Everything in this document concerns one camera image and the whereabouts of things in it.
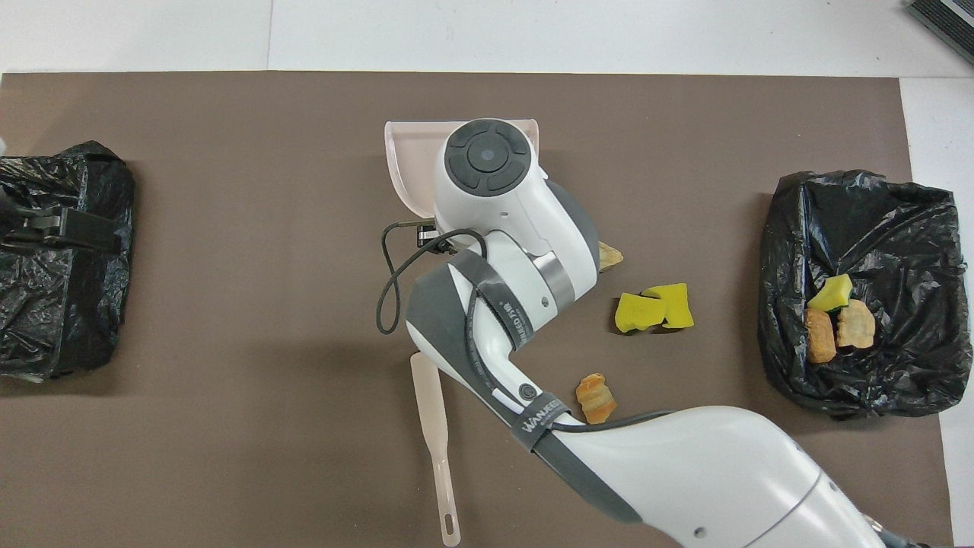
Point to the yellow green-backed sponge wedge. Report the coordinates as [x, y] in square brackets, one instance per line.
[831, 293]

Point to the brown oval bread roll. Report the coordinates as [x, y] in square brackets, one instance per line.
[820, 335]

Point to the black bag-lined trash bin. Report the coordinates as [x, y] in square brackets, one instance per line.
[898, 228]
[76, 327]

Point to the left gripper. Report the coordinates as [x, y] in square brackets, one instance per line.
[23, 242]

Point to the yellow sponge piece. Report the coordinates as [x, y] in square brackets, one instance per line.
[635, 313]
[677, 304]

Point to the dark ribbed device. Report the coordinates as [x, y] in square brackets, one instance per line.
[947, 19]

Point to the beige plastic dustpan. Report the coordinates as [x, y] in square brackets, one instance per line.
[415, 152]

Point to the brown table mat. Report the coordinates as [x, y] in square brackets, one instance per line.
[228, 472]

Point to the orange striped croissant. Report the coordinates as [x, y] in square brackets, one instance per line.
[596, 396]

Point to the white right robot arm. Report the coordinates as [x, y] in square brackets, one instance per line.
[685, 472]

